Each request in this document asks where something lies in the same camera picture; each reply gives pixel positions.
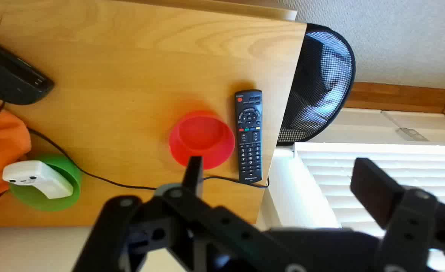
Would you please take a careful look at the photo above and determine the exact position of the long black table cable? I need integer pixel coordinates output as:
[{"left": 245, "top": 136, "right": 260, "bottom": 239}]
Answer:
[{"left": 27, "top": 125, "right": 272, "bottom": 192}]

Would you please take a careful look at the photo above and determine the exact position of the orange cloth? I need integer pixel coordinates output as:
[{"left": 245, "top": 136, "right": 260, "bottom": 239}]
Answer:
[{"left": 0, "top": 98, "right": 33, "bottom": 217}]

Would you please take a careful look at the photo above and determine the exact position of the wooden baseboard strip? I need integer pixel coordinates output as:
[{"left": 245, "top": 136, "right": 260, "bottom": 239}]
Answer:
[{"left": 343, "top": 81, "right": 445, "bottom": 115}]

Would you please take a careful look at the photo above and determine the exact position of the green plastic bowl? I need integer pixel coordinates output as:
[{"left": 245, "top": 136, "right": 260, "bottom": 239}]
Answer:
[{"left": 9, "top": 154, "right": 83, "bottom": 213}]

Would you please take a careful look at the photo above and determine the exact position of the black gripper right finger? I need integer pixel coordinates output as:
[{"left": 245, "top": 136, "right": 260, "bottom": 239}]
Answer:
[{"left": 349, "top": 155, "right": 445, "bottom": 272}]

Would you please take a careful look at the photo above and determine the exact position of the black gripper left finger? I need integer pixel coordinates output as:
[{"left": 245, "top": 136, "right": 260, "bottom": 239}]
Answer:
[{"left": 72, "top": 155, "right": 284, "bottom": 272}]

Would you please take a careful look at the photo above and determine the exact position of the black tv remote control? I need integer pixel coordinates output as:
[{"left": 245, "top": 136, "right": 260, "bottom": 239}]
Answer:
[{"left": 233, "top": 89, "right": 264, "bottom": 184}]

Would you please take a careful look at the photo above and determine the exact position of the white window frame post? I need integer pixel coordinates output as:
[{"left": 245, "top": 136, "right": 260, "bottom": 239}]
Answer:
[{"left": 257, "top": 146, "right": 337, "bottom": 231}]

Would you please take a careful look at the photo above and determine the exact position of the red plastic bowl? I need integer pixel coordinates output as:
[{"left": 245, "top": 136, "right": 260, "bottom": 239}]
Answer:
[{"left": 168, "top": 110, "right": 236, "bottom": 171}]

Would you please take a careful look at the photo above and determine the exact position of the black flat electronic box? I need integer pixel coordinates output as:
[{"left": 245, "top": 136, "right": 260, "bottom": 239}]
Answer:
[{"left": 0, "top": 41, "right": 56, "bottom": 106}]

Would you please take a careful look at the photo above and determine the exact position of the white small electronic device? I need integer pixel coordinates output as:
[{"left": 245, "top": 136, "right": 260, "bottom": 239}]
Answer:
[{"left": 1, "top": 159, "right": 75, "bottom": 201}]

